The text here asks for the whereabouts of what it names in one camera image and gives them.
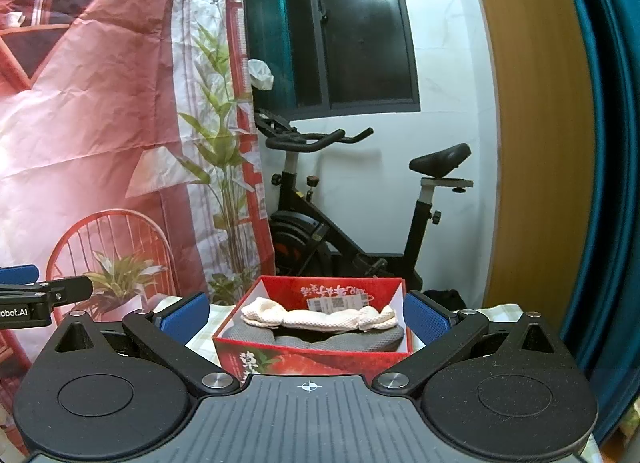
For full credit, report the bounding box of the black bag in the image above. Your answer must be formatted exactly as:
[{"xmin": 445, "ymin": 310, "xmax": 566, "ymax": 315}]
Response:
[{"xmin": 424, "ymin": 288, "xmax": 469, "ymax": 313}]

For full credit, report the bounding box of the green checked tablecloth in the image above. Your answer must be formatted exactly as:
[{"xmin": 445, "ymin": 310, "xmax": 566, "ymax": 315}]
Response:
[{"xmin": 150, "ymin": 295, "xmax": 608, "ymax": 463}]

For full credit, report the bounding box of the white plastic bag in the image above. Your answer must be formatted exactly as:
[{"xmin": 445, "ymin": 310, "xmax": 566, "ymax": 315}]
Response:
[{"xmin": 247, "ymin": 59, "xmax": 275, "ymax": 92}]

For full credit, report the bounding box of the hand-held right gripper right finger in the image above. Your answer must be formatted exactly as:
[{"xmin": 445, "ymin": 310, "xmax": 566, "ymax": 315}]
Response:
[{"xmin": 372, "ymin": 289, "xmax": 577, "ymax": 393}]

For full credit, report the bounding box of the teal curtain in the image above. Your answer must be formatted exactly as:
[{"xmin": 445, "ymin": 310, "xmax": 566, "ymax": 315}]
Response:
[{"xmin": 552, "ymin": 0, "xmax": 640, "ymax": 445}]

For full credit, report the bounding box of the grey knitted cloth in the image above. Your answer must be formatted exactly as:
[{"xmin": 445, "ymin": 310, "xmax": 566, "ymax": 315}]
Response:
[{"xmin": 222, "ymin": 320, "xmax": 406, "ymax": 354}]

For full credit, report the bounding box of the black exercise bike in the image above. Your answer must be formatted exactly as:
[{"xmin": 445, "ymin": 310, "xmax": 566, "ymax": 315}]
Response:
[{"xmin": 254, "ymin": 109, "xmax": 474, "ymax": 294}]

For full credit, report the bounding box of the red printed backdrop cloth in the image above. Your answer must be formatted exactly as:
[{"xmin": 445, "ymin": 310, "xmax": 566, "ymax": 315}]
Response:
[{"xmin": 0, "ymin": 0, "xmax": 279, "ymax": 463}]

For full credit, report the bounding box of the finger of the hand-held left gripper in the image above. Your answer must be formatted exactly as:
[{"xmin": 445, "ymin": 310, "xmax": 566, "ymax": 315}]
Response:
[
  {"xmin": 0, "ymin": 276, "xmax": 95, "ymax": 306},
  {"xmin": 0, "ymin": 265, "xmax": 40, "ymax": 285}
]

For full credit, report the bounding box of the dark window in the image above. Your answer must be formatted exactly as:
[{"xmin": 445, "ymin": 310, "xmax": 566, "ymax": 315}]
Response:
[{"xmin": 235, "ymin": 0, "xmax": 420, "ymax": 120}]

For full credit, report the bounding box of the red strawberry print box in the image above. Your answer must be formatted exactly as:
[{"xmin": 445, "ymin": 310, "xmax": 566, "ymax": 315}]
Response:
[{"xmin": 212, "ymin": 274, "xmax": 414, "ymax": 380}]

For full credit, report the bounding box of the cream white cloth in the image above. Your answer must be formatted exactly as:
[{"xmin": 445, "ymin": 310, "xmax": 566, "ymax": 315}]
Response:
[{"xmin": 241, "ymin": 297, "xmax": 397, "ymax": 334}]

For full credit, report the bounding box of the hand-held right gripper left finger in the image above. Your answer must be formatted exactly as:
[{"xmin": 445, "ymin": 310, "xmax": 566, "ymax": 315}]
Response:
[{"xmin": 32, "ymin": 291, "xmax": 241, "ymax": 393}]

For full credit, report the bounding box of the wooden door panel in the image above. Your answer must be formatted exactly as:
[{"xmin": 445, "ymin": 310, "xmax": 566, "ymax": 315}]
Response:
[{"xmin": 462, "ymin": 0, "xmax": 597, "ymax": 312}]

